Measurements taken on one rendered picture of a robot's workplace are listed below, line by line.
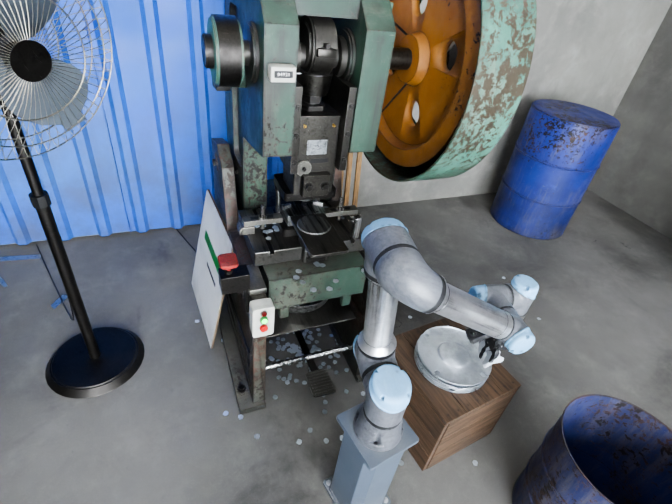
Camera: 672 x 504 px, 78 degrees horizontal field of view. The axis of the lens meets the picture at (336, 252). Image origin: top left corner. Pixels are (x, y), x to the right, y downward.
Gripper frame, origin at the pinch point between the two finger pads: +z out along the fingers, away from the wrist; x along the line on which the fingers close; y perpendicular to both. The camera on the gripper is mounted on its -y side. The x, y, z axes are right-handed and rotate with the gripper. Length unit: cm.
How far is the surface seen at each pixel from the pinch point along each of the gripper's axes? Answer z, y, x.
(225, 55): -80, -84, 40
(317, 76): -74, -58, 50
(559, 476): 17.9, 19.2, -31.0
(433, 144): -58, -20, 40
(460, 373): 16.7, 0.2, 7.1
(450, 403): 20.2, -6.2, -2.9
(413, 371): 20.1, -16.2, 11.1
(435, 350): 16.6, -6.1, 18.1
